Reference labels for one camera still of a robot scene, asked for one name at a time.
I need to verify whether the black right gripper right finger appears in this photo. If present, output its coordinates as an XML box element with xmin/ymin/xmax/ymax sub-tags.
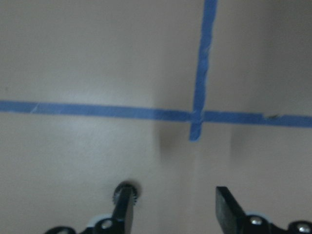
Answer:
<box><xmin>215</xmin><ymin>186</ymin><xmax>312</xmax><ymax>234</ymax></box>

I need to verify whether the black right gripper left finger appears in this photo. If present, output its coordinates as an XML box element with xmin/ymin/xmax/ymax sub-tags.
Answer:
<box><xmin>43</xmin><ymin>187</ymin><xmax>135</xmax><ymax>234</ymax></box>

